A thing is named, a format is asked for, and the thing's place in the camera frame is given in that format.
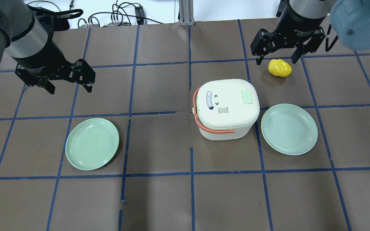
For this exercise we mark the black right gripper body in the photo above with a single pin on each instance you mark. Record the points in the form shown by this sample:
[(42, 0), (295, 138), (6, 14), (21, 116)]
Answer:
[(295, 20)]

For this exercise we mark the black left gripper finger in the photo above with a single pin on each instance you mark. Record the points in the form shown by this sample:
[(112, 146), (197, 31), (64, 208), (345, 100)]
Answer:
[(84, 75), (41, 82)]

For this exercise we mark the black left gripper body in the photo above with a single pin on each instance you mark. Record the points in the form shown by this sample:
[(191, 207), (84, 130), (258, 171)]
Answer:
[(41, 57)]

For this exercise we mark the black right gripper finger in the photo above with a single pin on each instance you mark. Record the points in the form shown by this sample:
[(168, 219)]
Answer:
[(312, 45), (263, 44)]

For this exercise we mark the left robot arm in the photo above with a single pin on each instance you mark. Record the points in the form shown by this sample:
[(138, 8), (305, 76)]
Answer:
[(26, 35)]

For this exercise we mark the green plate near right arm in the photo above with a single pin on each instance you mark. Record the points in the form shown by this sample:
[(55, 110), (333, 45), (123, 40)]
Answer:
[(289, 129)]

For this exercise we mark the green plate near left arm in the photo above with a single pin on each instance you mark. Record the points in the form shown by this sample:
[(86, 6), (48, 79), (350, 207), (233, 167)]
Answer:
[(92, 144)]

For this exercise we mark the white rice cooker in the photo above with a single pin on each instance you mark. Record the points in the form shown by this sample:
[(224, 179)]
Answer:
[(225, 109)]

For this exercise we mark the yellow toy pepper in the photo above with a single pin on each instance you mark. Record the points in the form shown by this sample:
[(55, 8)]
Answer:
[(279, 68)]

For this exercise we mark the brown paper table mat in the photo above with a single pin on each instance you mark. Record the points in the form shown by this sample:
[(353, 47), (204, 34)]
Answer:
[(165, 176)]

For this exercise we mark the aluminium frame post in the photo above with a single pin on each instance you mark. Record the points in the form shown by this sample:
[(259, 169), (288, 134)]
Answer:
[(186, 13)]

